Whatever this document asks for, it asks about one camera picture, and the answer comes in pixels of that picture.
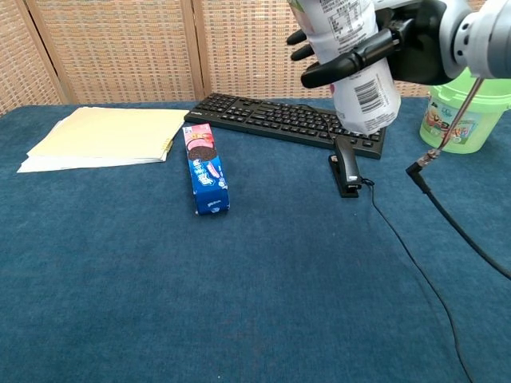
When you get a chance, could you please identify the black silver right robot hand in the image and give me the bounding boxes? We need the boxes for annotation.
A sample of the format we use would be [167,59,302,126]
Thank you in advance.
[286,0,460,90]

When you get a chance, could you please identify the white bottle with yellow cap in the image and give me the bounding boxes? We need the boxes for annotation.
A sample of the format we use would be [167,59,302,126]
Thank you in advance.
[287,0,402,135]

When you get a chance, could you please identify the green plastic bucket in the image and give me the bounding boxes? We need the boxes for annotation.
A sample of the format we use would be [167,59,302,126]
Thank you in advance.
[418,66,511,155]

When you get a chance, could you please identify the black stapler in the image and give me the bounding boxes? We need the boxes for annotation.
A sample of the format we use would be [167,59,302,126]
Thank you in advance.
[327,137,363,199]

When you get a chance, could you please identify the black computer keyboard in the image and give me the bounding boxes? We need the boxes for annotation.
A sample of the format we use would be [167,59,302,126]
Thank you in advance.
[184,93,387,160]

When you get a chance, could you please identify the blue pink cookie box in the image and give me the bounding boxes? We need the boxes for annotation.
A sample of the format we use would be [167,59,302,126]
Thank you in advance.
[182,123,232,217]

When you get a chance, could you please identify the woven bamboo folding screen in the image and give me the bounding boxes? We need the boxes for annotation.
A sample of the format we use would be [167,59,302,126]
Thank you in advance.
[0,0,511,116]

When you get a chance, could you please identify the manila paper folder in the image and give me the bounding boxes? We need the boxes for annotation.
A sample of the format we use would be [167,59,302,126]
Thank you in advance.
[26,106,191,163]

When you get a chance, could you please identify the blue table cloth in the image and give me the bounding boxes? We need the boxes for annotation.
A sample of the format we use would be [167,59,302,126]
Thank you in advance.
[0,97,511,383]

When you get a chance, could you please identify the white paper sheets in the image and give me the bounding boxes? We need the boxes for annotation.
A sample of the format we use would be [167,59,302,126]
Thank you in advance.
[16,118,168,174]

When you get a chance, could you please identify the black right hand cable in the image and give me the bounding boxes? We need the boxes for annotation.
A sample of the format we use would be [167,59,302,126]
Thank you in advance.
[405,77,511,281]

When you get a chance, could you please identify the thin black keyboard cable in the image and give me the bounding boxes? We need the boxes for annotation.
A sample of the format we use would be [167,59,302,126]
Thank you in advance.
[295,103,477,383]

